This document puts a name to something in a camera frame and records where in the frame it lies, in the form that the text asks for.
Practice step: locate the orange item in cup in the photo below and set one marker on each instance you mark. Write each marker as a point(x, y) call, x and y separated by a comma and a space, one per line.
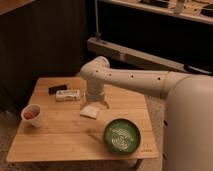
point(30, 114)

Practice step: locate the white paper cup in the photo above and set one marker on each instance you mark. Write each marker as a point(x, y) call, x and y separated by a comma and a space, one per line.
point(36, 121)

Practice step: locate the white rectangular packet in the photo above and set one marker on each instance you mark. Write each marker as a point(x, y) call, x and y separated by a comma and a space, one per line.
point(68, 95)

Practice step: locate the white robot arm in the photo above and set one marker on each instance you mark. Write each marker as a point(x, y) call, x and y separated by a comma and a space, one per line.
point(188, 124)

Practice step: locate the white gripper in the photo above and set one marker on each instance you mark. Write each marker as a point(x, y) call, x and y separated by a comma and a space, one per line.
point(94, 92)

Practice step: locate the green ceramic bowl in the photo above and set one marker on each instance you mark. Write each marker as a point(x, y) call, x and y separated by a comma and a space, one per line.
point(122, 137)

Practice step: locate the black rectangular block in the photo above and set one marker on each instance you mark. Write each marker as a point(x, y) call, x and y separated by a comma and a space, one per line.
point(54, 89)

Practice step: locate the white sponge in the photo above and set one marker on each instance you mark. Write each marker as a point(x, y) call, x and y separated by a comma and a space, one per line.
point(90, 111)

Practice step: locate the wooden folding table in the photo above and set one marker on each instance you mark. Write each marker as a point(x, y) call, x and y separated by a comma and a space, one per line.
point(67, 136)

